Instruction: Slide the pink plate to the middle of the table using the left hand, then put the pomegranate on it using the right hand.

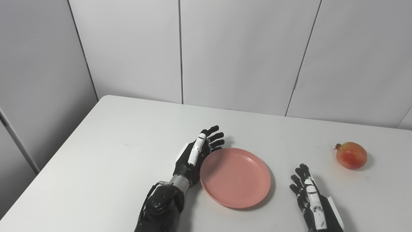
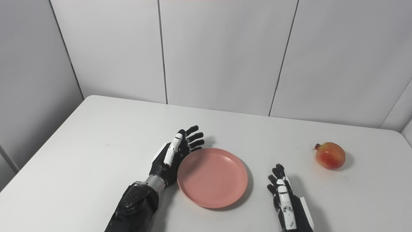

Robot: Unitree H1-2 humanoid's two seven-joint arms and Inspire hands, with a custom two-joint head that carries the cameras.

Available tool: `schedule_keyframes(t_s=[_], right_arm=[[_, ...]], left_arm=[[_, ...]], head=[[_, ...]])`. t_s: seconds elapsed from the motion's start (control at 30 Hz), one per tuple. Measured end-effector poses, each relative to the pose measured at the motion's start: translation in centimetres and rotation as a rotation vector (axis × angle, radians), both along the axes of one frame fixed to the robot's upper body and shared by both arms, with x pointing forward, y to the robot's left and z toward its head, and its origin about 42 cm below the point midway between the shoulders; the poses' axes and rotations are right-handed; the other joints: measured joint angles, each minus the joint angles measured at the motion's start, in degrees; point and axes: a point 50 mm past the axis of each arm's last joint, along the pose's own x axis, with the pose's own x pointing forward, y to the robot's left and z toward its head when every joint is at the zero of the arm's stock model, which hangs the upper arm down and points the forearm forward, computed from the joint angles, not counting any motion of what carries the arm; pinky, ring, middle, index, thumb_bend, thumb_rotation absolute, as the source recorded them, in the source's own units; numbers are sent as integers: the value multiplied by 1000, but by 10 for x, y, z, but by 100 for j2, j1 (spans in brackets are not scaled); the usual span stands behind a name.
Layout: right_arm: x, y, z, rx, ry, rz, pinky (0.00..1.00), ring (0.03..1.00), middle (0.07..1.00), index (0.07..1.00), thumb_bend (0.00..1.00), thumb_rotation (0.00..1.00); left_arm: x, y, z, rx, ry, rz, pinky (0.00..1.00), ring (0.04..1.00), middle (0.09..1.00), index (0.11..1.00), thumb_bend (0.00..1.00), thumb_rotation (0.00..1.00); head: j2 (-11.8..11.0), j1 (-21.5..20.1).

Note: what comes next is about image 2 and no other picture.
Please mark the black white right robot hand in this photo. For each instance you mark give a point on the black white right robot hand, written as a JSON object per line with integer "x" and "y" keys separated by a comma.
{"x": 299, "y": 219}

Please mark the red yellow pomegranate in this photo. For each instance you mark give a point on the red yellow pomegranate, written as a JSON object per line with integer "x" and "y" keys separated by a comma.
{"x": 330, "y": 156}

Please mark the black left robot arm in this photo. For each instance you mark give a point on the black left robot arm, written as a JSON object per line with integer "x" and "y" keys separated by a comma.
{"x": 135, "y": 206}

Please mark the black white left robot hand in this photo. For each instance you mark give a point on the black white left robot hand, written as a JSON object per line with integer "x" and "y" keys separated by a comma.
{"x": 161, "y": 169}

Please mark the pink round plate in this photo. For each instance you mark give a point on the pink round plate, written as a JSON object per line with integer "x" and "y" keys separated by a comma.
{"x": 212, "y": 177}

